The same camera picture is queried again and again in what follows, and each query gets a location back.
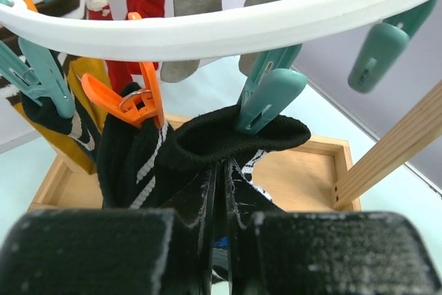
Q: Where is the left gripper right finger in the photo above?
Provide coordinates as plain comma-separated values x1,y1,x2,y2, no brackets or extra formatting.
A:
223,160,441,294

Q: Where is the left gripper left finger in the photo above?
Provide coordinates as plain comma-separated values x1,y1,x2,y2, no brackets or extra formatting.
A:
1,166,216,294

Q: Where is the mustard brown striped sock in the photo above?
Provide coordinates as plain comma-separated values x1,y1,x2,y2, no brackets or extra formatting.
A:
0,27,113,175

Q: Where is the white round clip hanger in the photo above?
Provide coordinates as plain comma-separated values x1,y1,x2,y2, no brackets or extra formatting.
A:
1,0,427,61

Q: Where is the wooden hanger stand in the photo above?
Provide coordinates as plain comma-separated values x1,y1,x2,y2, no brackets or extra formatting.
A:
28,84,441,211

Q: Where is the orange clip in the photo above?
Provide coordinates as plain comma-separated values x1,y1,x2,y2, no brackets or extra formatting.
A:
81,11,166,129

